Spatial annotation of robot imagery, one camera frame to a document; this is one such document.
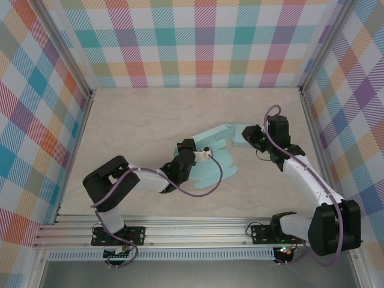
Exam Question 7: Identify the grey metal sheet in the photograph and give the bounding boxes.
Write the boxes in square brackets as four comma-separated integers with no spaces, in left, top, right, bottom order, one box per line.
[40,260,359,288]

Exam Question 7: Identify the small green circuit board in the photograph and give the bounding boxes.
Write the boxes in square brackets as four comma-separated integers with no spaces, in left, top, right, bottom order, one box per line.
[103,247,133,259]

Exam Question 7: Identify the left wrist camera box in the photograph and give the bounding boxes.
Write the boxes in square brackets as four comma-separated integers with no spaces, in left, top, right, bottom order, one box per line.
[193,146,215,163]

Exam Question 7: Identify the aluminium side rail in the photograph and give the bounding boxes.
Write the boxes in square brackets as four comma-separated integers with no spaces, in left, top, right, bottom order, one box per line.
[53,89,97,226]
[299,86,343,221]

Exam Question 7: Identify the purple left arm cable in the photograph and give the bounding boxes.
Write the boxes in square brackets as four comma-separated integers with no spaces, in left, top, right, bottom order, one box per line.
[92,154,223,269]

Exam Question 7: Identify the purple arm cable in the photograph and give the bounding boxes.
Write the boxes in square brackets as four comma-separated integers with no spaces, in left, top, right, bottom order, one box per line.
[263,104,343,267]
[92,154,223,269]

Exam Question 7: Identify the wide aluminium base rail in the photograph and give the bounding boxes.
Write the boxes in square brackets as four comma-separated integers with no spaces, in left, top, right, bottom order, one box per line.
[32,213,365,249]

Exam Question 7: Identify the white slotted cable duct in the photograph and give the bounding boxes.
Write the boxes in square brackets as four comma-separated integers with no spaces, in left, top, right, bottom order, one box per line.
[47,247,277,262]

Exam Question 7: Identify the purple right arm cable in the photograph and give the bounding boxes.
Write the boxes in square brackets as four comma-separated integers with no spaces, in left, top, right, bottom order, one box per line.
[263,104,343,267]

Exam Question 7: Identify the short aluminium frame post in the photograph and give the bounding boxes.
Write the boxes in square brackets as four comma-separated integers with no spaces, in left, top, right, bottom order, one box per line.
[28,248,50,288]
[350,254,373,288]

